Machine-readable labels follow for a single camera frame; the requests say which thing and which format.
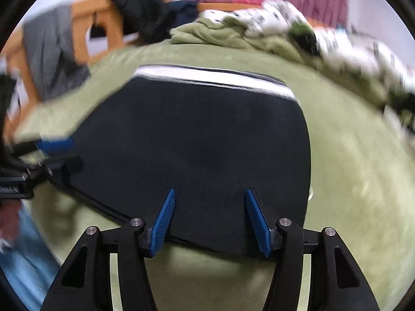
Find green plush bed blanket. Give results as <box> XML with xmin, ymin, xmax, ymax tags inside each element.
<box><xmin>14</xmin><ymin>41</ymin><xmax>414</xmax><ymax>310</ymax></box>

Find grey jeans on bed rail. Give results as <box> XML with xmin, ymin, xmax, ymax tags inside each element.
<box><xmin>23</xmin><ymin>5</ymin><xmax>90</xmax><ymax>101</ymax></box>

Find navy blue garment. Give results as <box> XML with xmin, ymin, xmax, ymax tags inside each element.
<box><xmin>167</xmin><ymin>0</ymin><xmax>199</xmax><ymax>29</ymax></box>

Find wooden bed frame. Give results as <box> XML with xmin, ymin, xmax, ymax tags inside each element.
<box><xmin>0</xmin><ymin>0</ymin><xmax>325</xmax><ymax>143</ymax></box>

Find black jacket on bed rail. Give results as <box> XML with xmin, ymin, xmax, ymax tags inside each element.
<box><xmin>111</xmin><ymin>0</ymin><xmax>175</xmax><ymax>44</ymax></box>

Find black sweatpants with white stripe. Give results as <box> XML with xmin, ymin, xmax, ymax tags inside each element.
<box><xmin>67</xmin><ymin>65</ymin><xmax>311</xmax><ymax>256</ymax></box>

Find white floral quilt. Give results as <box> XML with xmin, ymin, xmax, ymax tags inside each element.
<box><xmin>200</xmin><ymin>0</ymin><xmax>414</xmax><ymax>133</ymax></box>

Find person's left hand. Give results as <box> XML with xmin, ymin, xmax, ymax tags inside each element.
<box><xmin>0</xmin><ymin>200</ymin><xmax>22</xmax><ymax>243</ymax></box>

